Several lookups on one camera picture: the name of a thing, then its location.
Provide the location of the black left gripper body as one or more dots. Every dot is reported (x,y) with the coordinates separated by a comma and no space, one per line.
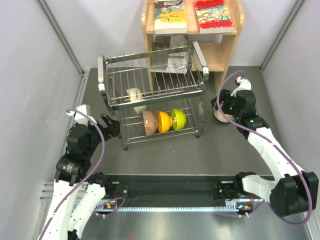
(110,131)

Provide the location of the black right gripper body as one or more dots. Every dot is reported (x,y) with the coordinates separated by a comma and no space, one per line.
(229,105)

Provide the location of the dark blue bowl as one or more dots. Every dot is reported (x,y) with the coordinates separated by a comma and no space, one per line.
(219,117)

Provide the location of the steel two-tier dish rack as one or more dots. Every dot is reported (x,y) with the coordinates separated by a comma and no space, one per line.
(160,92)

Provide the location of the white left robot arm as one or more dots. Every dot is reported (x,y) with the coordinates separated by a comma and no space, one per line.
(77,189)

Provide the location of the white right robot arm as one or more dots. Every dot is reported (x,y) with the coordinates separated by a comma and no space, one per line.
(292,189)

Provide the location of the cream ceramic bowl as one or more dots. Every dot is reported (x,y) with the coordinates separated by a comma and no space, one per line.
(135,95)

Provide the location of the wooden shelf unit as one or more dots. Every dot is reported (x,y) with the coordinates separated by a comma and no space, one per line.
(218,56)

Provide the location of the orange bowl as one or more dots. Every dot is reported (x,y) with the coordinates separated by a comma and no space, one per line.
(164,121)

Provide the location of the lime green bowl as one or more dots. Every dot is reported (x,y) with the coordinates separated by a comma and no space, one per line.
(178,118)

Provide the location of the red colourful cover book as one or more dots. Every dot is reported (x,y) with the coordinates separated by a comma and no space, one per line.
(213,17)

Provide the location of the yellow blue cover book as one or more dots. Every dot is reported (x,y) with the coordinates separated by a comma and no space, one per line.
(169,17)

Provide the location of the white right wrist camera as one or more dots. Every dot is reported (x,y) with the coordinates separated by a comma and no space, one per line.
(243,84)

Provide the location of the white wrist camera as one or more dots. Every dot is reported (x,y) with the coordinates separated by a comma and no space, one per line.
(243,84)
(82,114)

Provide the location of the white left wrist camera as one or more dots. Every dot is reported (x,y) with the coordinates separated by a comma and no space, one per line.
(82,114)

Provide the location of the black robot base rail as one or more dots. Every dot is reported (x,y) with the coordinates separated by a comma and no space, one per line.
(174,191)

